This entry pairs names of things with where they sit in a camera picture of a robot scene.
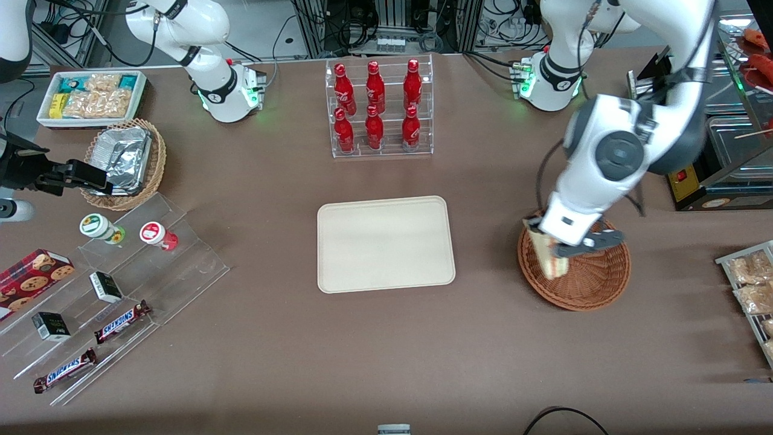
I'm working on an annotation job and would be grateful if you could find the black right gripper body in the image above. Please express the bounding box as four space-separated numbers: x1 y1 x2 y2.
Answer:
0 132 54 194

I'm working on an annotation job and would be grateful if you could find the triangular sandwich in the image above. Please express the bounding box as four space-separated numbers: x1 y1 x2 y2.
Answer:
523 217 569 280

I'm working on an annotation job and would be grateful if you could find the round brown wicker basket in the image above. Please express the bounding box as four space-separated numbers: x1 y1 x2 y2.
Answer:
517 208 632 312

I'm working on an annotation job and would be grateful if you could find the oval light wicker basket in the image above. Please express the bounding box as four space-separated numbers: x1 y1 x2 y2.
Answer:
80 118 167 211

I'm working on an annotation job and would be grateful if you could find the beige plastic tray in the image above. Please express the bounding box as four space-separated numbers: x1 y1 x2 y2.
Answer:
317 195 456 294

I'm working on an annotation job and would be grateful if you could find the aluminium foil container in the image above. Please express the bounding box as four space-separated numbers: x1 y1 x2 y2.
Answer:
91 126 153 196

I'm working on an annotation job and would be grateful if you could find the green lid dessert cup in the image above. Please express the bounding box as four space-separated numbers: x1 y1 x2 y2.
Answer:
79 213 126 245

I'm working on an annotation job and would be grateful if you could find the large clear bag of crackers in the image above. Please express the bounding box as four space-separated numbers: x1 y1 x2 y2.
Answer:
63 89 132 119

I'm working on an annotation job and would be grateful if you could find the red lid dessert cup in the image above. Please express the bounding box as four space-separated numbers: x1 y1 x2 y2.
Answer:
140 221 179 251

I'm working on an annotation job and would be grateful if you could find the white rectangular snack bin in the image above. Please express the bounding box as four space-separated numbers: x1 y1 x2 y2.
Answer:
36 70 147 129

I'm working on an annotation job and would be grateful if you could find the red plaid cookie box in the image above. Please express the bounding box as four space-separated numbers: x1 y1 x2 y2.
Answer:
0 248 76 322

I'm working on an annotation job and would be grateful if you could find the black food warmer appliance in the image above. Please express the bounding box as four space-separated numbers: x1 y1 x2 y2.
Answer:
627 12 773 212

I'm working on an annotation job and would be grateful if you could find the small black box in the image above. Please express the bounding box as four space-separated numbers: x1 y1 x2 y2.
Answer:
31 311 71 343
89 271 124 304

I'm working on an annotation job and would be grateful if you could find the clear acrylic step display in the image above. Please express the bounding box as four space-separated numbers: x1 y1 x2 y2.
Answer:
0 192 231 407

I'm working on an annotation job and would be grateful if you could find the clear bag of pastry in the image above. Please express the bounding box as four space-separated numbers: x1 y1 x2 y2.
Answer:
728 251 773 285
734 283 773 315

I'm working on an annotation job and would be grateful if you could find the snickers chocolate bar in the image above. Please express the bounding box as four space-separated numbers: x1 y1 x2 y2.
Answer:
94 300 152 345
33 348 98 395

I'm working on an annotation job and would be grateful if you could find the red cola bottle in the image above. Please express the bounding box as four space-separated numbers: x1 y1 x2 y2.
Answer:
366 60 386 114
403 59 423 111
334 63 357 115
334 108 355 153
402 106 421 150
365 105 385 150

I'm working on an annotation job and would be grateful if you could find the clear acrylic bottle rack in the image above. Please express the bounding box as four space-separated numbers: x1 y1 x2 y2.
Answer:
325 53 434 159

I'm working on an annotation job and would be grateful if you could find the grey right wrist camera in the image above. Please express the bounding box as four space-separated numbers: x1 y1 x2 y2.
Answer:
0 201 35 223

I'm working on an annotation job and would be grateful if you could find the black cable loop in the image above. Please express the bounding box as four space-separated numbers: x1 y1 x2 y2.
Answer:
522 407 611 435

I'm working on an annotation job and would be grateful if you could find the grey wire rack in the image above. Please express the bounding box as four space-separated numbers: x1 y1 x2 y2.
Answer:
715 240 773 369

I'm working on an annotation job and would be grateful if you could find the aluminium frame cabinet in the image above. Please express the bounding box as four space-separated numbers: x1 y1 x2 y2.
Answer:
293 0 484 59

